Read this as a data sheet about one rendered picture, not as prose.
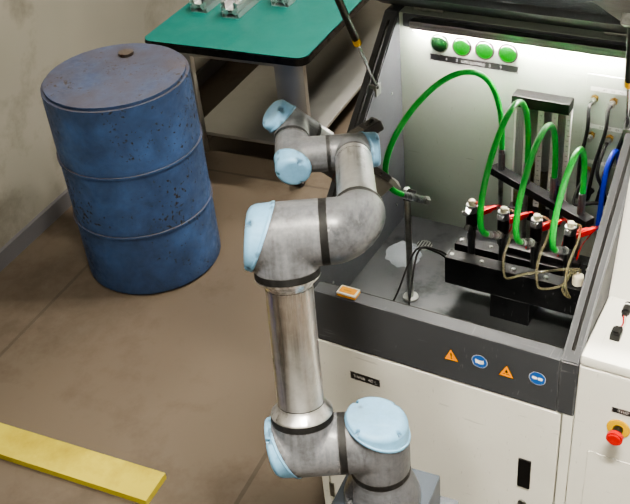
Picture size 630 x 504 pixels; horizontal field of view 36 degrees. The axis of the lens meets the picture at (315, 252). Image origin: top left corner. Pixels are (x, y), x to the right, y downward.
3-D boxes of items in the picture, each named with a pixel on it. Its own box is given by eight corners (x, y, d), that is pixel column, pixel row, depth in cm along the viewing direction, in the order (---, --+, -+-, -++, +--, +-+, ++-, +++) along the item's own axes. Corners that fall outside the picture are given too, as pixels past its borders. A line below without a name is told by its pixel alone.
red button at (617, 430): (600, 444, 213) (602, 428, 210) (605, 432, 216) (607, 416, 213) (624, 452, 211) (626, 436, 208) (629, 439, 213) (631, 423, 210)
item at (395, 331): (317, 338, 247) (312, 289, 237) (325, 328, 250) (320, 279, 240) (555, 412, 220) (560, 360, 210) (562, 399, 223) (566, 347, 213)
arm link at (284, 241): (349, 488, 178) (325, 209, 158) (268, 494, 179) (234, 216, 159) (348, 452, 189) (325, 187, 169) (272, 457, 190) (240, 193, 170)
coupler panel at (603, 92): (573, 190, 244) (583, 78, 226) (577, 183, 247) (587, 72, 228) (625, 200, 239) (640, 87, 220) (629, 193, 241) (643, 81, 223)
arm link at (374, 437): (414, 486, 180) (412, 436, 172) (342, 490, 181) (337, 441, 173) (408, 437, 190) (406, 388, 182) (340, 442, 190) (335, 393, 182)
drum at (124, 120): (120, 212, 447) (76, 36, 395) (239, 220, 433) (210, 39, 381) (66, 291, 402) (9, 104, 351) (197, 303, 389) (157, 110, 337)
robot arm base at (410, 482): (406, 537, 183) (404, 503, 177) (332, 515, 188) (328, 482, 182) (431, 478, 194) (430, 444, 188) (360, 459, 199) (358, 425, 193)
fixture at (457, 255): (444, 303, 247) (444, 256, 238) (459, 281, 254) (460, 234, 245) (576, 339, 232) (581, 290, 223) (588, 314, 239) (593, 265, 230)
